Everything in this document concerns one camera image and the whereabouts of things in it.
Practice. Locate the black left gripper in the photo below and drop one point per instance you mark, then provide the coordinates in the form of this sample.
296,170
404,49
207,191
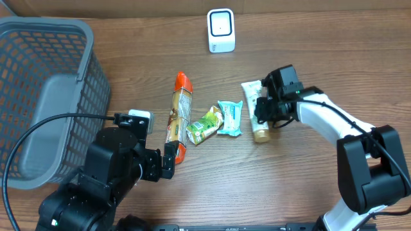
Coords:
153,164

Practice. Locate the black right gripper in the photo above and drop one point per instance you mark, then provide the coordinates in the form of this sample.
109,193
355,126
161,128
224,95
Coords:
265,110

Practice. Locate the white tube gold cap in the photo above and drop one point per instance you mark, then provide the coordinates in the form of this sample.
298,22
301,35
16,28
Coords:
252,90

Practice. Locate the mint green tissue pack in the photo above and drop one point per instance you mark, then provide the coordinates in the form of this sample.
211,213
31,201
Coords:
231,118

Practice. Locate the orange spaghetti packet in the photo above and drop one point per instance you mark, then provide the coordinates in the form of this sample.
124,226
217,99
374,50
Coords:
180,115

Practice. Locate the green drink carton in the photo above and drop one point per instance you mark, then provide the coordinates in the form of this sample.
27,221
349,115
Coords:
200,130

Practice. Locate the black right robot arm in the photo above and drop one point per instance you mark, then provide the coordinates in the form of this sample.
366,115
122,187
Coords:
371,165

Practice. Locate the white barcode scanner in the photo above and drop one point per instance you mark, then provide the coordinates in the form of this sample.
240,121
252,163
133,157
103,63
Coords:
221,30

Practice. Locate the grey plastic shopping basket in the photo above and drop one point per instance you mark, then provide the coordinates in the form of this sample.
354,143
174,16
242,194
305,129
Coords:
53,92

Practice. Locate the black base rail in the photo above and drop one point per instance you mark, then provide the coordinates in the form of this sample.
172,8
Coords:
287,227

